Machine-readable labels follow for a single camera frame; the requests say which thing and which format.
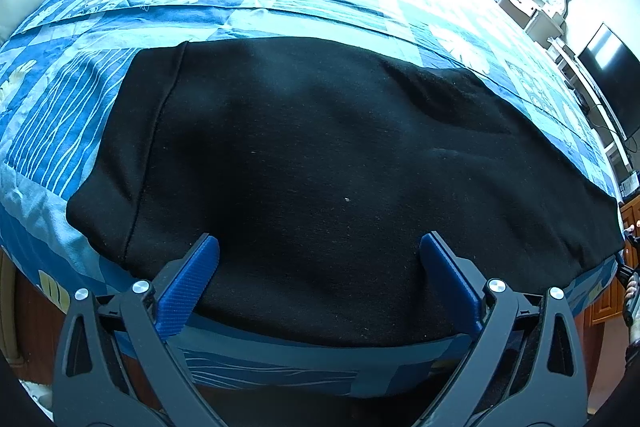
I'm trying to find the black pants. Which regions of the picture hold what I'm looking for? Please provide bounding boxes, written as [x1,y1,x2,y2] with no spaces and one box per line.
[66,38,623,347]

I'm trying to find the white long tv shelf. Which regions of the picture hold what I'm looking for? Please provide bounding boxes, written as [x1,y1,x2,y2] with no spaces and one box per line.
[548,37,634,173]

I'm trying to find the black flat television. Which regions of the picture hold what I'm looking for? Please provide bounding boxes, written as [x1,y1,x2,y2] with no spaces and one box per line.
[578,24,640,138]

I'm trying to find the blue patterned bed sheet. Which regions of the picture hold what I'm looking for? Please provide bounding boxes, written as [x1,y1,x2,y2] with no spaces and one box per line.
[1,0,617,309]

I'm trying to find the brown wooden cabinet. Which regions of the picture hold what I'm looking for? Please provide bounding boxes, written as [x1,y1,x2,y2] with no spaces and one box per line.
[581,193,640,327]

